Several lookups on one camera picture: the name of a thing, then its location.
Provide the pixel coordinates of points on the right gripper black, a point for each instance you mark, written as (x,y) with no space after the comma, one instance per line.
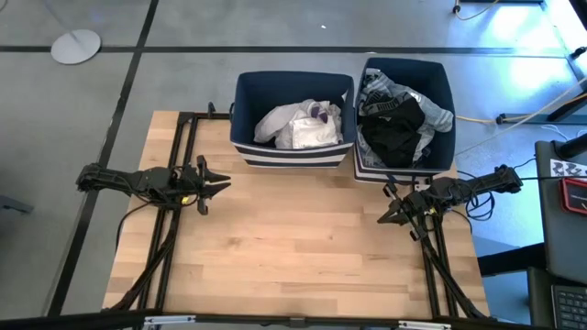
(415,206)

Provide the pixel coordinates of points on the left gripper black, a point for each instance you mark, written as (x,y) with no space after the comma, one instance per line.
(192,185)

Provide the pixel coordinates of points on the blue plaid shirt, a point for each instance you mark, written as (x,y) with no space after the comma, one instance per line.
(367,158)

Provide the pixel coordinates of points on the pale white shirt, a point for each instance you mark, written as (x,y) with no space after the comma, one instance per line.
(275,124)

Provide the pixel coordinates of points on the grey striped shirt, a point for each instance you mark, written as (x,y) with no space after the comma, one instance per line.
(438,117)

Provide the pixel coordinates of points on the white towel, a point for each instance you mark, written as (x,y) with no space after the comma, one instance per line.
(316,135)

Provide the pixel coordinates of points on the grey purple sock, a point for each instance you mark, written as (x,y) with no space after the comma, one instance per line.
(318,112)

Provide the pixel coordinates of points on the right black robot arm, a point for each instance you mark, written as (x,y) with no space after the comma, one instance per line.
(477,185)

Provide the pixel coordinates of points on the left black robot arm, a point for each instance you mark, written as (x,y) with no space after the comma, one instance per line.
(114,179)

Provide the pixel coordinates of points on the navy white striped fabric bin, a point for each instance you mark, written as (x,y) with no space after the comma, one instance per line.
(293,84)
(431,78)

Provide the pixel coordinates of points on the dark grey desk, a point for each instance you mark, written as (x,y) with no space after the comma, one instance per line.
(564,238)

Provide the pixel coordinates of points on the black white marker sheet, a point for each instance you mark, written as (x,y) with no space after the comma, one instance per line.
(568,169)

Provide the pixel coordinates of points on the red black device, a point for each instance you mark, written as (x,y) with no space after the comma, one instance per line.
(575,197)

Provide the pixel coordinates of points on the black pole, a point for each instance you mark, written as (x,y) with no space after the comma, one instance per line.
(573,146)

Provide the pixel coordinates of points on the round white floor base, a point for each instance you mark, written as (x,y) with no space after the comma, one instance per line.
(75,46)

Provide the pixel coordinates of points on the dark keyboard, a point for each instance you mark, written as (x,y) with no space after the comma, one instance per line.
(571,307)

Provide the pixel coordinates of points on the grey floor foot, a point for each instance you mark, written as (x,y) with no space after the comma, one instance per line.
(14,204)

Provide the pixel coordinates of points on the silver metal bracket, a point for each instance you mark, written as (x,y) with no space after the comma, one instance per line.
(424,325)
(169,320)

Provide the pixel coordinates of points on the black desk leg frame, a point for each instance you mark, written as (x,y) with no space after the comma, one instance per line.
(527,118)

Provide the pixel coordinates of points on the black frame crossbar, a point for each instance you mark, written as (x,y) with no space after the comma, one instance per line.
(91,320)

